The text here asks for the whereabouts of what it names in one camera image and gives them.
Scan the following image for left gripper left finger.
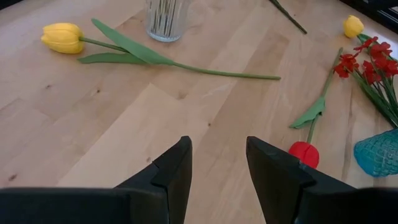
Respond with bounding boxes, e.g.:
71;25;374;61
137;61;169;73
0;136;193;224

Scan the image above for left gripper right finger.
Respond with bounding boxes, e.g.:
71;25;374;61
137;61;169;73
246;136;398;224

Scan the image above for red artificial tulip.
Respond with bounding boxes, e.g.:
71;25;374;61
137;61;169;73
288;47;344;170
269;0;308;35

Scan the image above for blue textured glass vase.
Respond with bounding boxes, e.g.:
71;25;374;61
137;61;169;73
353;128;398;179

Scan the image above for yellow artificial tulip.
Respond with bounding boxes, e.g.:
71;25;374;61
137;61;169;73
343;14;373;46
40;17;282;81

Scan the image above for clear ribbed glass vase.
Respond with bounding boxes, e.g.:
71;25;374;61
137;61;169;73
144;0;191;43

